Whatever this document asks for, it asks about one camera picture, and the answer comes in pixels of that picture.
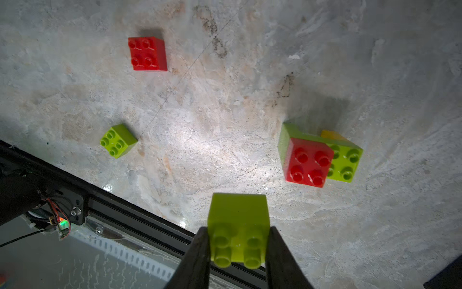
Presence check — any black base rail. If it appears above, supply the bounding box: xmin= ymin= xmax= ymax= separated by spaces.
xmin=1 ymin=142 xmax=267 ymax=289

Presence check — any red lego brick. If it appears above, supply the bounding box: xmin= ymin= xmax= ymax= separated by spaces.
xmin=128 ymin=37 xmax=168 ymax=71
xmin=283 ymin=138 xmax=334 ymax=188

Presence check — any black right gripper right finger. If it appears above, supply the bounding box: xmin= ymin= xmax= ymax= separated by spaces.
xmin=265 ymin=226 xmax=314 ymax=289

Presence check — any long green lego brick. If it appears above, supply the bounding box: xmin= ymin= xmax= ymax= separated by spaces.
xmin=278 ymin=123 xmax=363 ymax=183

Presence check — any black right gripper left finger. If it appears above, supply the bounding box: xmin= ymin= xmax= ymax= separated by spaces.
xmin=164 ymin=226 xmax=211 ymax=289

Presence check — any white slotted cable duct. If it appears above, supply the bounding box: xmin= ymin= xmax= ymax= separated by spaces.
xmin=71 ymin=232 xmax=175 ymax=282

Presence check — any small green lego brick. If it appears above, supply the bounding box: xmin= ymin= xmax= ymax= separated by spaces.
xmin=100 ymin=124 xmax=138 ymax=159
xmin=208 ymin=193 xmax=270 ymax=270

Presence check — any yellow lego brick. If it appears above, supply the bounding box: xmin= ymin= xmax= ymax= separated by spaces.
xmin=321 ymin=130 xmax=349 ymax=142

